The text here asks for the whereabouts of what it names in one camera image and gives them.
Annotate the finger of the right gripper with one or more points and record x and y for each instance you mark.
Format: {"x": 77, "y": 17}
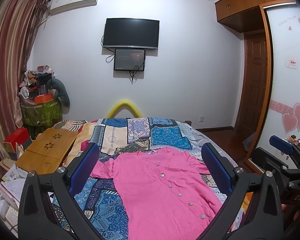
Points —
{"x": 281, "y": 145}

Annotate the green storage bag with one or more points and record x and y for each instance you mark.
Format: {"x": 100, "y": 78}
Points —
{"x": 44, "y": 114}

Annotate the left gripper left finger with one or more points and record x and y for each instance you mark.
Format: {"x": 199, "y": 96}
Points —
{"x": 36, "y": 217}

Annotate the patchwork patterned bed cover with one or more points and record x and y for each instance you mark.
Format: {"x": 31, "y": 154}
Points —
{"x": 99, "y": 199}

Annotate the striped brown curtain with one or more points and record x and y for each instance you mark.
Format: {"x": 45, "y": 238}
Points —
{"x": 19, "y": 24}

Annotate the orange box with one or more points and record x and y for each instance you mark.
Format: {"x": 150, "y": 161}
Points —
{"x": 43, "y": 98}

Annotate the pink knit cardigan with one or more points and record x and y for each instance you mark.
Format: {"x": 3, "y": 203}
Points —
{"x": 163, "y": 193}

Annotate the brown wooden door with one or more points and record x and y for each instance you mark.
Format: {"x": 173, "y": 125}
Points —
{"x": 254, "y": 83}

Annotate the small black wall monitor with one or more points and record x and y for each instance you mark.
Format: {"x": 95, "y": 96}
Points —
{"x": 132, "y": 60}

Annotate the wooden lap desk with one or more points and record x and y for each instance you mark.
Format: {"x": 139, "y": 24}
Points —
{"x": 47, "y": 152}

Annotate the black wall television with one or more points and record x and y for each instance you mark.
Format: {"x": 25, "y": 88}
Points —
{"x": 131, "y": 33}

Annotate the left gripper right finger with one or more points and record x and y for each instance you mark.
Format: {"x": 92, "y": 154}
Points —
{"x": 263, "y": 220}

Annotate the red box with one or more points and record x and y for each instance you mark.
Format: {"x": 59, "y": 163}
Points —
{"x": 19, "y": 136}

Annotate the brown wooden wardrobe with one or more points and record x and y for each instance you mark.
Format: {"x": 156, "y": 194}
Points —
{"x": 270, "y": 97}

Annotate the grey striped bed sheet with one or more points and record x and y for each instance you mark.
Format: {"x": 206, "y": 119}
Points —
{"x": 210, "y": 142}

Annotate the yellow foam tube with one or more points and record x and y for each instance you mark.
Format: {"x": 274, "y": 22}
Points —
{"x": 127, "y": 105}

